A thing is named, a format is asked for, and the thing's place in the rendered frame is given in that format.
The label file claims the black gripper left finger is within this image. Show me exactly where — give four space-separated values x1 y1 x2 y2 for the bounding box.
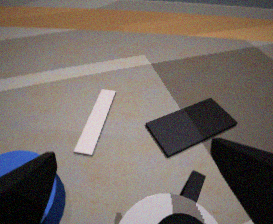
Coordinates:
0 151 57 224

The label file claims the french press coffee maker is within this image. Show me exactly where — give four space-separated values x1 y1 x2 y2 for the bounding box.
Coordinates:
119 169 218 224

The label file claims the blue short cylinder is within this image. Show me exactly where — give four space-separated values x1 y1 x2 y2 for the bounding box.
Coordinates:
0 150 65 224

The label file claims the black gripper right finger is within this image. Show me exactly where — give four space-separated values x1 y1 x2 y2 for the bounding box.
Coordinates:
210 138 273 224

